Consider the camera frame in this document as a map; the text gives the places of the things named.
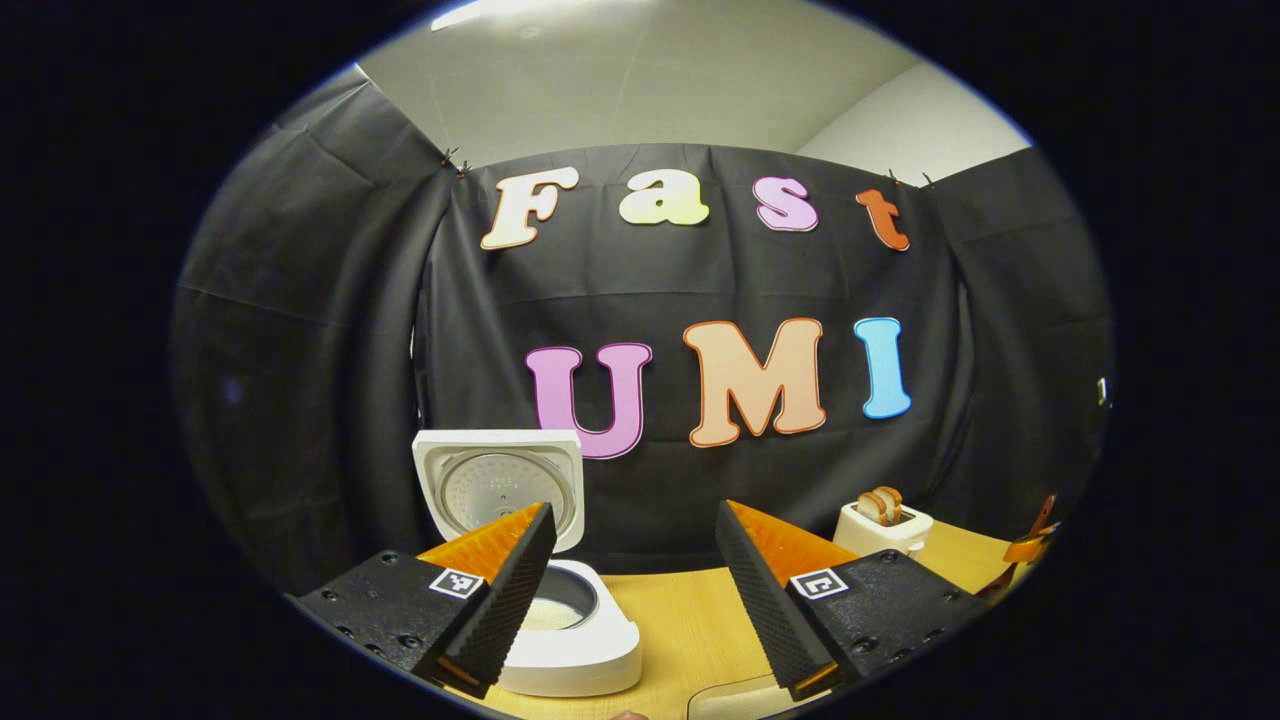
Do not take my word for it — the ceiling light panel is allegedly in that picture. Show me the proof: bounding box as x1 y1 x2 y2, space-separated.
432 0 641 31

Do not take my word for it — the white rice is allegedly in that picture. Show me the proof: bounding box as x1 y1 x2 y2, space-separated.
520 595 599 633

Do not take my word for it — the white toaster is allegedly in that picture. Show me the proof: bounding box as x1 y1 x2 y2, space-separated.
833 500 934 559

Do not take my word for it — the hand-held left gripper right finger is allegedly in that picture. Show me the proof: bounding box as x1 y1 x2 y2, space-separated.
715 500 991 701

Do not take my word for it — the black backdrop cloth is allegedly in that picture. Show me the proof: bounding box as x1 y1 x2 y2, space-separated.
170 70 1116 601

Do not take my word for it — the white rice cooker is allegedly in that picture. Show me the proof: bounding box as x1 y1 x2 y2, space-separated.
412 430 643 698

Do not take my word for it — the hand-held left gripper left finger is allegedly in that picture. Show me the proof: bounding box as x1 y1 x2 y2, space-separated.
295 502 559 701

